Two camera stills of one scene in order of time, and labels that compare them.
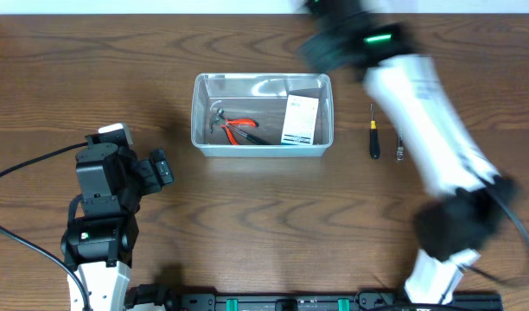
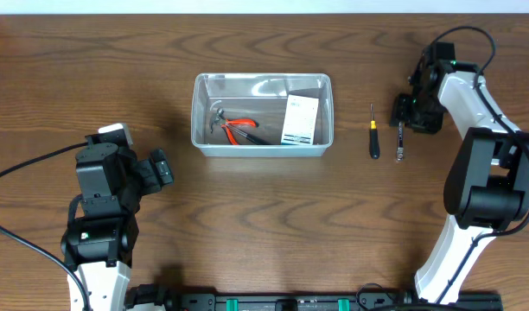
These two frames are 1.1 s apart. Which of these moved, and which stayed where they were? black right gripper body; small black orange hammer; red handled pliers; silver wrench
Moved: black right gripper body
Stayed: small black orange hammer; red handled pliers; silver wrench
